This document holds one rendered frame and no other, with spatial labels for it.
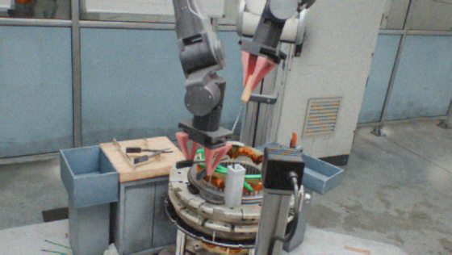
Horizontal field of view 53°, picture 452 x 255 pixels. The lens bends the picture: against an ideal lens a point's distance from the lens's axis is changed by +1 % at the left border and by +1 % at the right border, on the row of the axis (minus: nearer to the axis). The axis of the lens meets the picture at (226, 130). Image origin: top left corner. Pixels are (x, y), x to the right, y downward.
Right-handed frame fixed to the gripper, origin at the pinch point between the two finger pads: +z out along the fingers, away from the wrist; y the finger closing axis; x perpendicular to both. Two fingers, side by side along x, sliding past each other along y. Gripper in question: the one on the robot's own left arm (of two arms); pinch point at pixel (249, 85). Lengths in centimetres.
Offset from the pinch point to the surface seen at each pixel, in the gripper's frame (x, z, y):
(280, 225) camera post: -41, 15, 27
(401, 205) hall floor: 264, 43, 37
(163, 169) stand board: 7.0, 28.0, -17.7
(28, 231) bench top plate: 5, 62, -52
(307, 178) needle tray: 28.5, 18.5, 14.1
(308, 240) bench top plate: 49, 40, 17
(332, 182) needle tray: 31.8, 17.4, 20.0
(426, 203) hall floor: 279, 37, 53
